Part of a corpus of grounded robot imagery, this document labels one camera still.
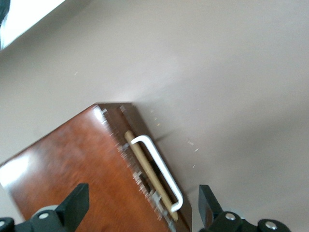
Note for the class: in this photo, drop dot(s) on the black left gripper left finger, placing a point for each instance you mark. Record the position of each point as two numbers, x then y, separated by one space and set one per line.
62 217

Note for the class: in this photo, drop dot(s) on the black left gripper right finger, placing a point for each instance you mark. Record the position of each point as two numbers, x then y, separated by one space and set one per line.
224 222

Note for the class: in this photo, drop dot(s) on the dark brown wooden cabinet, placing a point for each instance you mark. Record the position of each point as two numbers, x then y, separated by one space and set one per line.
67 157

